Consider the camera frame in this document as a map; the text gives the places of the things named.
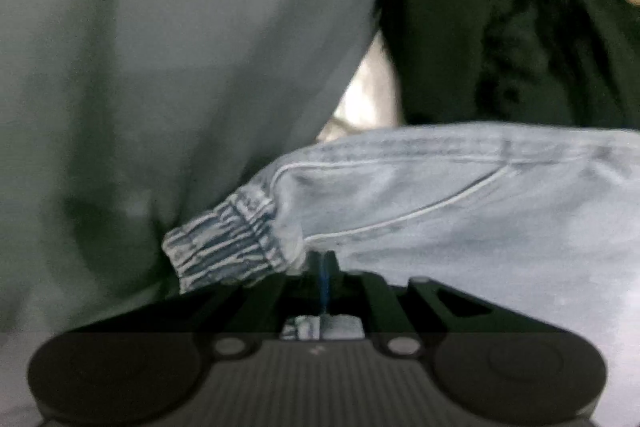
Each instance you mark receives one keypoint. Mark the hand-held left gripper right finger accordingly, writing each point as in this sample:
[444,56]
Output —
[345,294]

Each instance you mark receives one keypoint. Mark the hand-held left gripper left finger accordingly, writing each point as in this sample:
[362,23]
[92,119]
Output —
[305,292]

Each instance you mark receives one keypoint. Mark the light blue jeans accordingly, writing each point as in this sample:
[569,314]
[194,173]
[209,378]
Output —
[450,217]

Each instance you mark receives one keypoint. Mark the grey garment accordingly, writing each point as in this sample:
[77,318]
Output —
[150,82]

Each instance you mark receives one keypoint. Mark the black garment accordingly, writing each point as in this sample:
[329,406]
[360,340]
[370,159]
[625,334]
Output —
[500,57]

